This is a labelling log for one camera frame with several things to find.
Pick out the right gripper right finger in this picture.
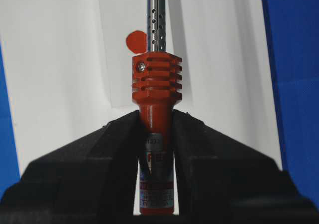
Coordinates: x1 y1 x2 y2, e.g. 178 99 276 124
173 110 319 224

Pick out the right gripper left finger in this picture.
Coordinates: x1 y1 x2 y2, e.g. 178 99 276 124
0 111 145 224

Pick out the white base board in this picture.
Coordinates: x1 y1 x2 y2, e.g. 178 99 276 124
0 0 287 215

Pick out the right red dot mark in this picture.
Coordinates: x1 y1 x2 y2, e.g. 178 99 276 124
126 30 147 54

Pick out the blue table cloth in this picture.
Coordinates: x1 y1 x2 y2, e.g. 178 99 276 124
0 0 319 203

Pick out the red handle soldering iron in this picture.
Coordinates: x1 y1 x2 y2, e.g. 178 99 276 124
132 0 182 216

